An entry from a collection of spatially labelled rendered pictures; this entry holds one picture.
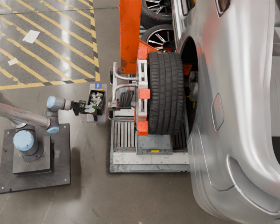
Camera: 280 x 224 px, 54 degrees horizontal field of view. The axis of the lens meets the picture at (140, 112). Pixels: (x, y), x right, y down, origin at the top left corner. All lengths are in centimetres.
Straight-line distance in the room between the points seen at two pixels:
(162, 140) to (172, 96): 89
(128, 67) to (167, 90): 84
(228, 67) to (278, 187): 58
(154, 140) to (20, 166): 122
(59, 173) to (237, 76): 175
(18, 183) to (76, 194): 54
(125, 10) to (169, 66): 56
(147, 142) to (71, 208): 93
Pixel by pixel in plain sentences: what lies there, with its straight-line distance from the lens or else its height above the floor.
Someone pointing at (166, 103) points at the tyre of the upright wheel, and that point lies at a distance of 189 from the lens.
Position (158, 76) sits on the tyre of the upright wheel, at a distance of 191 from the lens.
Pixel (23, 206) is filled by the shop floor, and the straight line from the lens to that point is 287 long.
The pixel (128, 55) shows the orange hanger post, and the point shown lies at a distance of 252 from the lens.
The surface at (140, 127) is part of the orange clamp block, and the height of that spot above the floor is 88.
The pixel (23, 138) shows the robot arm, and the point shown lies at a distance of 234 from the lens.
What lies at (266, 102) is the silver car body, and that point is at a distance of 130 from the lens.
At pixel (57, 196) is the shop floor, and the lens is 280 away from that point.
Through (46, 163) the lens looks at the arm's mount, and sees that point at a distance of 250.
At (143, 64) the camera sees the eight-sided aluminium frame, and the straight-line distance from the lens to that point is 204.
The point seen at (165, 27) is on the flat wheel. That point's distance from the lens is 325.
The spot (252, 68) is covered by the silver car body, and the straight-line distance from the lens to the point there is 134.
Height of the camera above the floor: 265
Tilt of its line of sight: 59 degrees down
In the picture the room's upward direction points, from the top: 6 degrees clockwise
